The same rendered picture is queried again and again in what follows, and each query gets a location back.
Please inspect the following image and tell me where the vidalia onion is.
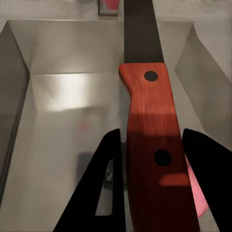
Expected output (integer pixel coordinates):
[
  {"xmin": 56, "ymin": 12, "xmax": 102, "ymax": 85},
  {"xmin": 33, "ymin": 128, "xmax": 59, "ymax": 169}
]
[{"xmin": 187, "ymin": 164, "xmax": 209, "ymax": 218}]

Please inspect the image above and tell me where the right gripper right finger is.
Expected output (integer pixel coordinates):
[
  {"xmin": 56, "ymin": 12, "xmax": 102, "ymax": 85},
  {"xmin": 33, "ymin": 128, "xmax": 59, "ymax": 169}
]
[{"xmin": 182, "ymin": 129, "xmax": 232, "ymax": 232}]

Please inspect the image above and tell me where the parer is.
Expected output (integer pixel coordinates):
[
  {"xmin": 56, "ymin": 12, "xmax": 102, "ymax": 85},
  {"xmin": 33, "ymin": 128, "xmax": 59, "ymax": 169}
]
[{"xmin": 118, "ymin": 0, "xmax": 201, "ymax": 232}]

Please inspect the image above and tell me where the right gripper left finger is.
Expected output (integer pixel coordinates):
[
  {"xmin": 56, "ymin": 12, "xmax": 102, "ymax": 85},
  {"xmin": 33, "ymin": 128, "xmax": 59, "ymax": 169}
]
[{"xmin": 53, "ymin": 129, "xmax": 126, "ymax": 232}]

